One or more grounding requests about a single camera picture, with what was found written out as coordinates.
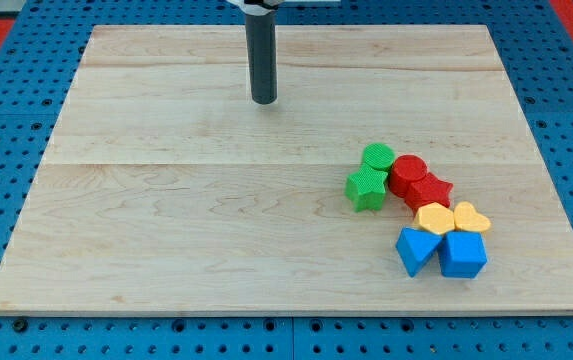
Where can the green cylinder block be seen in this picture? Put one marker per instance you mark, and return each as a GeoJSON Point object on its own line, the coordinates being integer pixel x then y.
{"type": "Point", "coordinates": [378, 156]}

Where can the light wooden board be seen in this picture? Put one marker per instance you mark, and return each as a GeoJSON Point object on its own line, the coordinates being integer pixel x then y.
{"type": "Point", "coordinates": [165, 191]}

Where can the red cylinder block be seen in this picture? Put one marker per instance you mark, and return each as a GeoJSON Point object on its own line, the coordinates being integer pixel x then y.
{"type": "Point", "coordinates": [406, 170]}

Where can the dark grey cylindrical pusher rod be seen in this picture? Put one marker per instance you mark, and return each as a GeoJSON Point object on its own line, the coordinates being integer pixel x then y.
{"type": "Point", "coordinates": [261, 51]}

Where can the blue cube block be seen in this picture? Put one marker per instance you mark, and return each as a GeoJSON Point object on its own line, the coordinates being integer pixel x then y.
{"type": "Point", "coordinates": [462, 254]}

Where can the yellow pentagon block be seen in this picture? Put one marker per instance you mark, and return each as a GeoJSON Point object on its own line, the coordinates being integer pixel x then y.
{"type": "Point", "coordinates": [434, 218]}

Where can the green star block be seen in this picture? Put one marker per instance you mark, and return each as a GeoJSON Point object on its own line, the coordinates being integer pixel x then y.
{"type": "Point", "coordinates": [366, 188]}

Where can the yellow heart block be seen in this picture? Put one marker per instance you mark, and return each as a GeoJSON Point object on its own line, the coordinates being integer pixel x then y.
{"type": "Point", "coordinates": [467, 218]}

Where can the red star block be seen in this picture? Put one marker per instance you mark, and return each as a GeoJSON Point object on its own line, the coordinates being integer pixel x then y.
{"type": "Point", "coordinates": [429, 189]}

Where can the blue triangle block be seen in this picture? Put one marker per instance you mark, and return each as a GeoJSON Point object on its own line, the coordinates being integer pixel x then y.
{"type": "Point", "coordinates": [416, 247]}

